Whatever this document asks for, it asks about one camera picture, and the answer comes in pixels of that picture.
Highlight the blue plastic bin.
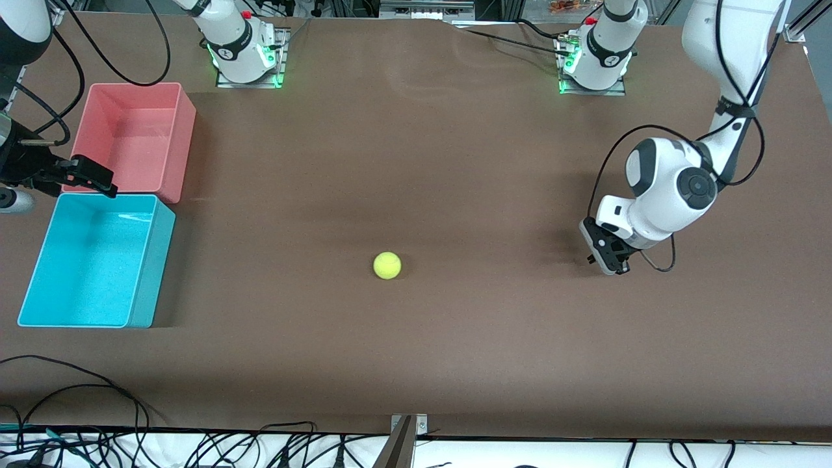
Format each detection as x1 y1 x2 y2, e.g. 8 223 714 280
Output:
18 193 176 329

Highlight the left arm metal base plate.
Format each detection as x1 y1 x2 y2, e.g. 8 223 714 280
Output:
556 36 628 96

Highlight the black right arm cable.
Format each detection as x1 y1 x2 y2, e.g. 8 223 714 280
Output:
13 0 172 147

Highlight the long black base cable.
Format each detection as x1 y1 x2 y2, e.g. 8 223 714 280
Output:
448 23 569 56

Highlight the dark grey mount bar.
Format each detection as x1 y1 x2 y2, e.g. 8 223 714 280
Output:
372 416 417 468

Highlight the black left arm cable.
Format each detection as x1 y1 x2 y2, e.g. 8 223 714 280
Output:
587 0 781 272

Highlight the short black base cable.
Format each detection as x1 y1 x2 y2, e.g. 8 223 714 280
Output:
517 18 566 38

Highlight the pink plastic bin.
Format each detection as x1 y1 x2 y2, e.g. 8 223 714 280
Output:
62 82 197 204

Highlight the aluminium corner profile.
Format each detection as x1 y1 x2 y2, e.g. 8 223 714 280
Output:
783 0 832 44

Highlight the arched black cable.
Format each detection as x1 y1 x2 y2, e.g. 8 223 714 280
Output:
260 421 319 435

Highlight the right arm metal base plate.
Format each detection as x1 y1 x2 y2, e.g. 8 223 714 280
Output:
216 26 290 88

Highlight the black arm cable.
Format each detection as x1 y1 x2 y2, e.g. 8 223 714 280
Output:
13 0 172 147
587 0 781 272

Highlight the yellow tennis ball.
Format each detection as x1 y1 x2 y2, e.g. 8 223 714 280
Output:
372 252 402 280

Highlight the small looped black cable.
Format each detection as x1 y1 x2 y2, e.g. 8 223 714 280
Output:
19 383 140 449

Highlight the large looped black cable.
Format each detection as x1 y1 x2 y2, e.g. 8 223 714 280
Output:
0 356 151 433

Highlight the teal cable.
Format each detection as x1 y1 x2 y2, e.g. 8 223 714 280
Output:
0 424 85 444

